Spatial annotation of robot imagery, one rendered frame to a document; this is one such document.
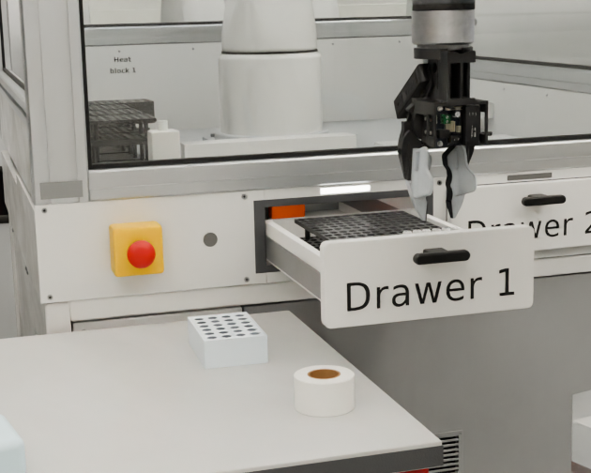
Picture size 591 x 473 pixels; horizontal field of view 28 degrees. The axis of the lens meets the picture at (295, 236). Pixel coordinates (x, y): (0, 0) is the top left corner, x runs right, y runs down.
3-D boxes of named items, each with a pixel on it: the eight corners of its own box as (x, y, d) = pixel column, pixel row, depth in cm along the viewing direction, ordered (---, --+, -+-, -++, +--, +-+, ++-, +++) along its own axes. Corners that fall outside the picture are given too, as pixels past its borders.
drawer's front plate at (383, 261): (533, 307, 156) (535, 225, 154) (325, 329, 148) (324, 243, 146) (526, 304, 158) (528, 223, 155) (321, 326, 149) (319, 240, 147)
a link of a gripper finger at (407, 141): (398, 179, 144) (407, 108, 143) (393, 177, 146) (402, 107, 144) (432, 182, 146) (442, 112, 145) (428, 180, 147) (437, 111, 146)
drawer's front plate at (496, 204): (613, 243, 195) (614, 177, 193) (451, 257, 187) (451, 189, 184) (607, 241, 196) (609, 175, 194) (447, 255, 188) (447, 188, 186)
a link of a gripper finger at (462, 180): (467, 224, 143) (458, 150, 141) (447, 216, 149) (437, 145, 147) (490, 219, 144) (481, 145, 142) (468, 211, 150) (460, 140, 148)
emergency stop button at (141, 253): (157, 267, 167) (155, 240, 167) (128, 270, 166) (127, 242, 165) (153, 264, 170) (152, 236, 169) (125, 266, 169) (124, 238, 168)
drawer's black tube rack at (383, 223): (462, 282, 163) (462, 236, 162) (342, 293, 158) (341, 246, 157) (402, 251, 184) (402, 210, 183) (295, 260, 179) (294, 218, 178)
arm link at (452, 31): (401, 11, 143) (462, 9, 146) (401, 49, 144) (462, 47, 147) (427, 11, 136) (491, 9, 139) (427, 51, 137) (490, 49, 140)
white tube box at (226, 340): (267, 362, 154) (267, 334, 153) (204, 369, 152) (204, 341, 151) (247, 337, 166) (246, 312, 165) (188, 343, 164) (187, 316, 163)
